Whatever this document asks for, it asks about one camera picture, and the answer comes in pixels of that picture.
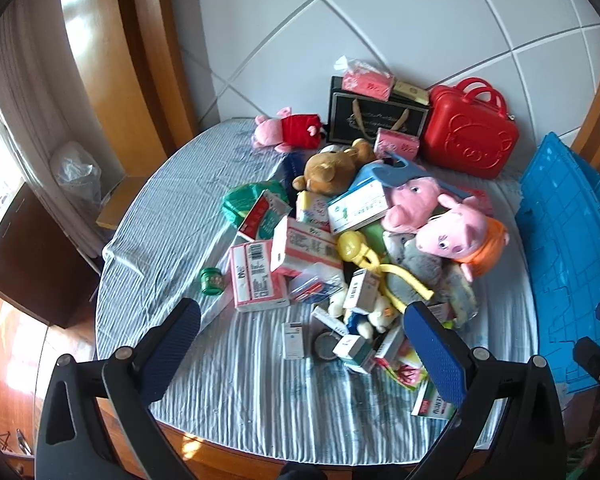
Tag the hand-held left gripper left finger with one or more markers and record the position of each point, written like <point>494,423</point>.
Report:
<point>177,332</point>

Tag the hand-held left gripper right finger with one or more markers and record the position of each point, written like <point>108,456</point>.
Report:
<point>435,355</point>

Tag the green orange medicine box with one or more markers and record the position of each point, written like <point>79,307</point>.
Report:
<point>427,405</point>

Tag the white teal box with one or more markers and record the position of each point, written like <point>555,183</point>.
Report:
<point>352,352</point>

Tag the blue plastic crate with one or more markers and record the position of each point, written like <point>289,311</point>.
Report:
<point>565,240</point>

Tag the large white barcode box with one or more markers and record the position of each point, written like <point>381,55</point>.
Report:
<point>255,275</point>

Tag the lime green packet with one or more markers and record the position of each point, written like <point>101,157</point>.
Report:
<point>405,375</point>

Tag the white pink medicine box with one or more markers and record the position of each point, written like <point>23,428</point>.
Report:
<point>391,345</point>

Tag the small green jar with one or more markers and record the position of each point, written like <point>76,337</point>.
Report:
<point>211,281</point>

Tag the small white plush toy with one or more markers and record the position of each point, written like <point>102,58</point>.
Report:
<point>380,317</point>

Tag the grey plush toy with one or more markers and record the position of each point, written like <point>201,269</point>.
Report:
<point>415,270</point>

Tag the tape roll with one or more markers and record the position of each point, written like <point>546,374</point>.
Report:
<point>325,347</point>

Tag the small white blue box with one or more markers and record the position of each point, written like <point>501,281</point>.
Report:
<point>293,340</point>

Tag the pig plush in orange dress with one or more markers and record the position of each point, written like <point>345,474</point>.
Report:
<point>452,235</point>

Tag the blue striped bed sheet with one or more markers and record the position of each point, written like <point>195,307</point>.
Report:
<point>180,210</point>

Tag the yellow rubber toy figure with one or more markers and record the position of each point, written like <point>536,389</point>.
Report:
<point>352,247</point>

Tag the clear plastic packet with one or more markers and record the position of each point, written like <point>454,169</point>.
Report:
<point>315,285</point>

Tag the wooden bedside table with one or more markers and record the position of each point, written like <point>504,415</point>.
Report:
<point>120,205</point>

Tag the green foil bag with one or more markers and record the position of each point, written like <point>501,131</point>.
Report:
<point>235,202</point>

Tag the red green white box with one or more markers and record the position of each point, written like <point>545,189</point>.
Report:
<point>262,215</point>

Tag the white pink large box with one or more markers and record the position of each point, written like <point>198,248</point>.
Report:
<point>300,247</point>

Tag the light pink pig plush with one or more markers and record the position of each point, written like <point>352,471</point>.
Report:
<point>412,205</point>

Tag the pink tissue pack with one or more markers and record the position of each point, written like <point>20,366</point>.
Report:
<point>365,82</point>
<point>475,200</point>
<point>397,144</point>

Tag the dark wooden cabinet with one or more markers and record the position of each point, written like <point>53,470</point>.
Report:
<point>25,270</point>

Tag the yellow pink box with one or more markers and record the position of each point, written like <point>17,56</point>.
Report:
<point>312,210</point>

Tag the blue clothes hanger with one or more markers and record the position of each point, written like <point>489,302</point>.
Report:
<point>380,175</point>

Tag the clear plastic bag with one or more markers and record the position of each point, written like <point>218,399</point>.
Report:
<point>77,170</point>

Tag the brown bear plush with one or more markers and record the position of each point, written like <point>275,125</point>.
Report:
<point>325,170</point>

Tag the red bear-face suitcase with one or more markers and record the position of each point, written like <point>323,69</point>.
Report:
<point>467,135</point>

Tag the pig plush in red clothes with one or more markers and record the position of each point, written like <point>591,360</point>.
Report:
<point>292,130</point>

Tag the black gift bag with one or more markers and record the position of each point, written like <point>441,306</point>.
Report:
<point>380,120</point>

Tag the gold flat box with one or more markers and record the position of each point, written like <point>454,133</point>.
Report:
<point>411,92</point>

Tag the sheer curtain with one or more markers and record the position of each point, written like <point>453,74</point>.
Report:
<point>30,110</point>

